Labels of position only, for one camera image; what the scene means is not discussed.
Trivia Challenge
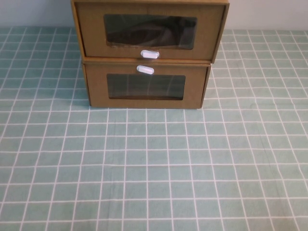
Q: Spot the cardboard drawer with scratched window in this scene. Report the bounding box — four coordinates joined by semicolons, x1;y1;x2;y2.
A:
75;4;226;60

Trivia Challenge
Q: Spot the brown cardboard shoe box shell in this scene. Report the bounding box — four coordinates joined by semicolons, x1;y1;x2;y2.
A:
82;60;212;110
70;0;231;64

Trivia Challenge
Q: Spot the blue grid cutting mat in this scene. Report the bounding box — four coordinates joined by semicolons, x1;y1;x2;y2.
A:
0;26;308;231

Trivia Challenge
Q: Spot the cardboard drawer with clear window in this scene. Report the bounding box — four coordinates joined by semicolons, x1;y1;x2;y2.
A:
84;64;208;108

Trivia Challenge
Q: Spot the white plastic drawer handle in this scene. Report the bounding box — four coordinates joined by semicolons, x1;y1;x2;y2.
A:
140;50;160;59
136;64;154;75

